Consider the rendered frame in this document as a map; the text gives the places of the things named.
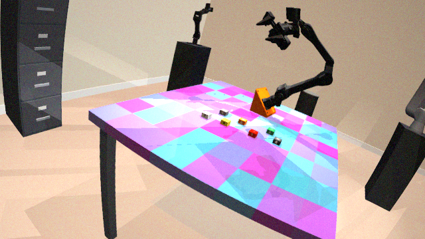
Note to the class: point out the green block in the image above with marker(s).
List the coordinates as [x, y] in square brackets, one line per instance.
[270, 131]

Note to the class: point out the yellow block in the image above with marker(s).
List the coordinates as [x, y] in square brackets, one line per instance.
[225, 122]

